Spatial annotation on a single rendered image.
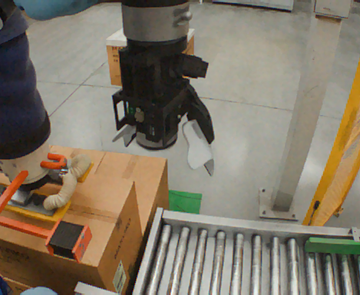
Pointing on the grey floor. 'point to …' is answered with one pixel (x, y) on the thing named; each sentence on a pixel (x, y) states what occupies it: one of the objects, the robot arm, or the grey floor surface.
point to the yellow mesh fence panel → (345, 134)
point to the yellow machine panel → (260, 4)
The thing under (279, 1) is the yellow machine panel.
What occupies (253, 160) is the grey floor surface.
